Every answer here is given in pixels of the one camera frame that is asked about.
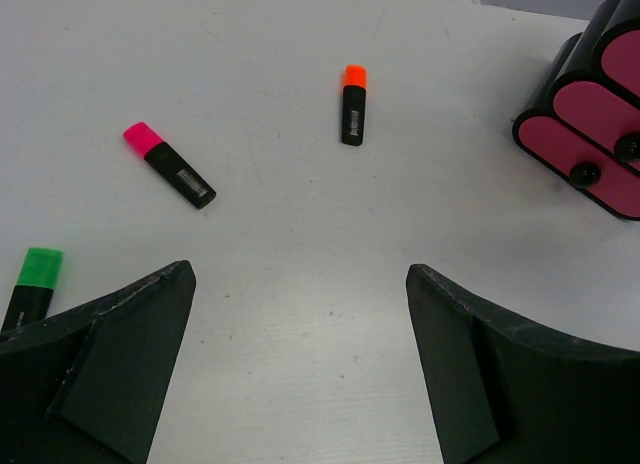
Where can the green cap black highlighter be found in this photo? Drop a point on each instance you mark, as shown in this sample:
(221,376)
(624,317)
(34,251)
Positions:
(34,288)

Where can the black pink drawer organizer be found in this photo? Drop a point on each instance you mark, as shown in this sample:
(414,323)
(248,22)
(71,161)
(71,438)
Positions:
(582,121)

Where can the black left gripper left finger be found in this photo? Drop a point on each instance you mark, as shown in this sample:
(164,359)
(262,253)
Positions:
(88,385)

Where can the pink cap black highlighter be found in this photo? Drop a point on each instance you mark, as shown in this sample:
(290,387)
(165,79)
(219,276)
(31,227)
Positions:
(169,165)

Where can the orange cap black highlighter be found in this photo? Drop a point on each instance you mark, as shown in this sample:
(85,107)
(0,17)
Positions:
(353,108)

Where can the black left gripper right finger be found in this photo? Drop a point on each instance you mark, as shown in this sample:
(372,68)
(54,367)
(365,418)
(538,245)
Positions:
(506,389)

